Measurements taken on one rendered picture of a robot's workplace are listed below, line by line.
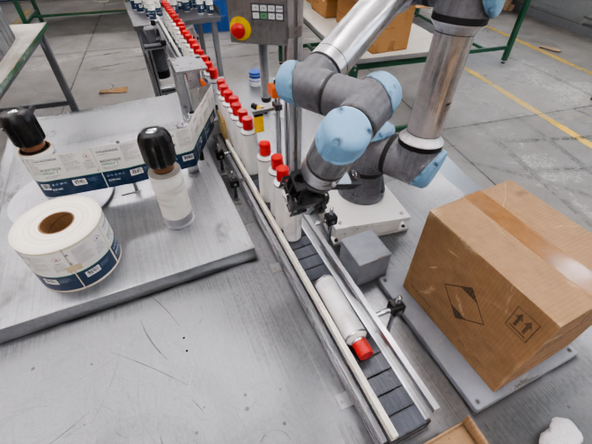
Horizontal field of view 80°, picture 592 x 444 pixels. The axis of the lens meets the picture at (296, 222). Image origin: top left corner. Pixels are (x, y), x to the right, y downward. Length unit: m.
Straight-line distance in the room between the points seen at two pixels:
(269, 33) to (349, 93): 0.51
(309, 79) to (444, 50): 0.36
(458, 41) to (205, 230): 0.78
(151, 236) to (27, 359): 0.40
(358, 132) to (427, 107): 0.43
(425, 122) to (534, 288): 0.45
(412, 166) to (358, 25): 0.40
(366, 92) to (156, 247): 0.71
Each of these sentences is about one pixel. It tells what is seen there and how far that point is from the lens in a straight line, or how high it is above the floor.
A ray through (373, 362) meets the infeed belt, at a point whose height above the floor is 0.88.
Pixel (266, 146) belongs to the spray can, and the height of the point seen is 1.08.
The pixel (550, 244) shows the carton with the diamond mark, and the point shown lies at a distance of 0.82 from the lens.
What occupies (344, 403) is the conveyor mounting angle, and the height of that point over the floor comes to 0.83.
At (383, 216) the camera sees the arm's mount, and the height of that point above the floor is 0.89.
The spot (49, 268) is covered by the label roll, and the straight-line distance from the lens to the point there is 0.99.
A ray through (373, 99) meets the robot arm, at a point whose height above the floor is 1.37.
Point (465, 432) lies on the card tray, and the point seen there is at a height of 0.83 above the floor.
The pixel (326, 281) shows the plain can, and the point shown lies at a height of 0.93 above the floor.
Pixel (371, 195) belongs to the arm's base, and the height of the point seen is 0.92.
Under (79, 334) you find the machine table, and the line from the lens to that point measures 1.03.
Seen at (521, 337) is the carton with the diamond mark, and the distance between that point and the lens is 0.77.
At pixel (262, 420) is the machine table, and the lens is 0.82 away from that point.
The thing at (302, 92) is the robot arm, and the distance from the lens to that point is 0.65.
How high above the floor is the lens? 1.62
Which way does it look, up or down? 44 degrees down
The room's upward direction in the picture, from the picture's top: straight up
